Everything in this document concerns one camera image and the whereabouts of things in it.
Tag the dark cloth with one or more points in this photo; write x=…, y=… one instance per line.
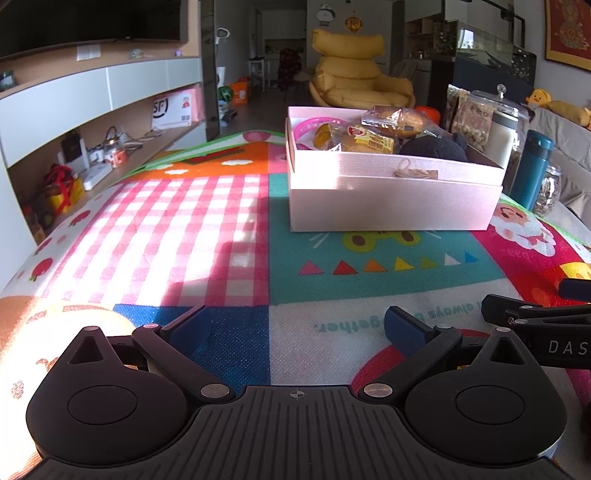
x=289, y=69

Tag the black box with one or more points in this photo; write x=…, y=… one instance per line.
x=71, y=150

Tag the small glass jar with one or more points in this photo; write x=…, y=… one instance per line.
x=549, y=191

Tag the printed colourful play mat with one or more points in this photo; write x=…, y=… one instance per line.
x=184, y=221

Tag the yellow bread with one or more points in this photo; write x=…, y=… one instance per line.
x=322, y=134

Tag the orange bag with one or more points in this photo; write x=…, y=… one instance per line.
x=240, y=92

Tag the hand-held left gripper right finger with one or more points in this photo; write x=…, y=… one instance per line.
x=406, y=330

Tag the dark plush toy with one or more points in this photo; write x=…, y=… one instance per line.
x=434, y=148

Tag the grey sofa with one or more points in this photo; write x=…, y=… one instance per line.
x=572, y=157

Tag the orange container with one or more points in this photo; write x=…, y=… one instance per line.
x=425, y=113

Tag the white wall socket plate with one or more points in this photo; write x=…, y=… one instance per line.
x=87, y=52

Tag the white and pink carton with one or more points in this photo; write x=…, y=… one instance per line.
x=173, y=108

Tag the yellow armchair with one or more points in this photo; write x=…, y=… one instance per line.
x=351, y=69

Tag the glass aquarium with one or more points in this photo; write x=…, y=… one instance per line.
x=494, y=50

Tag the white hoop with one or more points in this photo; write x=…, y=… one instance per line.
x=222, y=35

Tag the white wooden wall cabinet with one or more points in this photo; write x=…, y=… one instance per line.
x=83, y=87

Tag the red label bread packet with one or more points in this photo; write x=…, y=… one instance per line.
x=369, y=141

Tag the green ball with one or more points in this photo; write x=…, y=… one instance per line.
x=224, y=94

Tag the white tumbler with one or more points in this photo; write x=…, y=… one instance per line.
x=501, y=138

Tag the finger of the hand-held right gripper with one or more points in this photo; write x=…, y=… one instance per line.
x=531, y=311
x=577, y=288

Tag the red framed wall picture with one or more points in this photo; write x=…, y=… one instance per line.
x=568, y=30

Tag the white power strip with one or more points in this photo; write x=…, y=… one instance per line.
x=98, y=176

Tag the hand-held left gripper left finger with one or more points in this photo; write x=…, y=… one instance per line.
x=191, y=327

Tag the clear packet of bread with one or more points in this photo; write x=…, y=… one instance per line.
x=392, y=120

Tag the orange lidded glass jar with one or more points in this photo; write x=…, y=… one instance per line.
x=115, y=153

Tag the teal thermos bottle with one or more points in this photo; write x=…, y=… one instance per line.
x=528, y=170

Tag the white wall clock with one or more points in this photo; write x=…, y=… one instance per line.
x=326, y=11

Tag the white cardboard box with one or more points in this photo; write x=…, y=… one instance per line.
x=378, y=203

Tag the black television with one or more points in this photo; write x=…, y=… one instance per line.
x=92, y=21

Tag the white stool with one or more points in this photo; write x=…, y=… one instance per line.
x=259, y=74

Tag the red toy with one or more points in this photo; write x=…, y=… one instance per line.
x=62, y=189

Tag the large lidded glass jar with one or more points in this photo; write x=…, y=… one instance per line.
x=480, y=120

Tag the brown snack packet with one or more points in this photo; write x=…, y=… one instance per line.
x=457, y=108

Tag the yellow wall ornament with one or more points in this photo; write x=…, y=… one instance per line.
x=353, y=24

